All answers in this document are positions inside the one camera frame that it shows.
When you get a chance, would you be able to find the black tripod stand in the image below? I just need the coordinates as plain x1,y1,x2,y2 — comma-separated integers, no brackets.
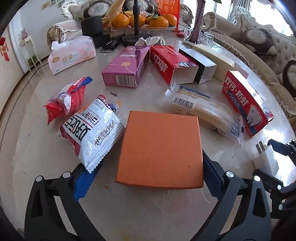
122,0,149,47

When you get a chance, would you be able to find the orange fruit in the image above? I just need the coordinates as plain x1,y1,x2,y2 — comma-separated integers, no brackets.
129,14,147,28
163,13,178,27
148,17,169,28
111,14,130,28

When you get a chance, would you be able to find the black and silver box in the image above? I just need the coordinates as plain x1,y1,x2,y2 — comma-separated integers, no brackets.
178,48,217,85

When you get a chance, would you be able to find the red knot wall decoration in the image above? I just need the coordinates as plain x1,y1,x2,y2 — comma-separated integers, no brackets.
0,37,10,62

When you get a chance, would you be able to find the clear bread packet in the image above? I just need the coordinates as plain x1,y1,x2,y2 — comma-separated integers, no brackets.
158,83,245,146

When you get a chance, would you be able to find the crumpled white paper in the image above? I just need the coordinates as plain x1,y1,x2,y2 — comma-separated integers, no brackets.
134,36,166,47

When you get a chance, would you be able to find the cream cardboard box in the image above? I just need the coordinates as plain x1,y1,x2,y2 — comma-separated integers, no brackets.
193,44,235,78

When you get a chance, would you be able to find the purple glass vase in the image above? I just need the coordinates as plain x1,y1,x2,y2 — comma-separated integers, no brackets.
191,0,205,44

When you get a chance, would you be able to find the white charger plug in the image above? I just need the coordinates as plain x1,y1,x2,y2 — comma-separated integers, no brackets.
253,141,278,177

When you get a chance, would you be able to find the red open-ended carton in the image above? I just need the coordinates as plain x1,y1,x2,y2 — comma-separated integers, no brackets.
149,45,199,86

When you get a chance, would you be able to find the magenta cardboard box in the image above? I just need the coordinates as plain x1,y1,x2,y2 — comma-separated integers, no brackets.
101,46,151,89

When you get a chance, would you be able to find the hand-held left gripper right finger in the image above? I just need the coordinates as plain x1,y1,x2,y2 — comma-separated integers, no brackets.
192,149,272,241

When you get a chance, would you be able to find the red toothpaste box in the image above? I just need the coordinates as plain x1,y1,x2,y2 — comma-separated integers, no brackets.
221,69,275,139

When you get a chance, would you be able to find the black remote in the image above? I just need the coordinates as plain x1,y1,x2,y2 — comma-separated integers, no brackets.
101,38,122,50

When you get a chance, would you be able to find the square brown cushion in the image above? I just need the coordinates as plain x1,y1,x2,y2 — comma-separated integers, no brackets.
282,60,296,98
241,28,278,56

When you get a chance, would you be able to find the white snack packet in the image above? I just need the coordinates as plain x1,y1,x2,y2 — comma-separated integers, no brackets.
60,94,126,174

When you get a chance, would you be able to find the orange cardboard box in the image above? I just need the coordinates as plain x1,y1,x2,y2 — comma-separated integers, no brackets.
115,110,204,190

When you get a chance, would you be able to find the ornate sofa with lace cover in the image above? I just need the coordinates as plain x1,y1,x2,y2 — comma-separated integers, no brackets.
202,6,296,121

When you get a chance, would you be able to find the ornate beige tufted sofa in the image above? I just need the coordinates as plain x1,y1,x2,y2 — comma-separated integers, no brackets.
47,0,202,42

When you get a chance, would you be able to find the round brown cushion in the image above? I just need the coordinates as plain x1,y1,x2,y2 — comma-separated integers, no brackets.
83,1,112,19
126,0,156,15

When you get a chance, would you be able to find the yellow cushion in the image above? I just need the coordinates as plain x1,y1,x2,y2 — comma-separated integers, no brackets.
105,0,125,18

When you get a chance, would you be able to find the black round speaker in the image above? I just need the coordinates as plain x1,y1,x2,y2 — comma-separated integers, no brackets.
81,15,103,38

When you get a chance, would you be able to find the white side table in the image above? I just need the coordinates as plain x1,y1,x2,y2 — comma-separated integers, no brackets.
18,37,42,75

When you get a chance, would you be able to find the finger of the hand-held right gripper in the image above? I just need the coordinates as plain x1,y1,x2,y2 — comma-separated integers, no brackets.
252,169,296,219
268,138,296,164

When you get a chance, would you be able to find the white tissue pack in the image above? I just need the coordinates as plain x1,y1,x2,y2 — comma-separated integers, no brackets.
48,36,97,75

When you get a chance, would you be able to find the glass fruit tray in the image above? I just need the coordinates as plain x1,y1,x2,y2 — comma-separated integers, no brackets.
110,24,177,32

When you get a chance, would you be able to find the red card sign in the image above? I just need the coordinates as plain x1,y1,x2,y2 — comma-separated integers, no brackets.
154,0,181,32

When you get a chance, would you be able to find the crumpled red snack wrapper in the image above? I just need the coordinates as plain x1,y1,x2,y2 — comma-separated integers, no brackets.
43,76,93,126

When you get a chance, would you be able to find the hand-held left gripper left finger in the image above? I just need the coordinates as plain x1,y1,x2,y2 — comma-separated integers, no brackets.
24,163,107,241

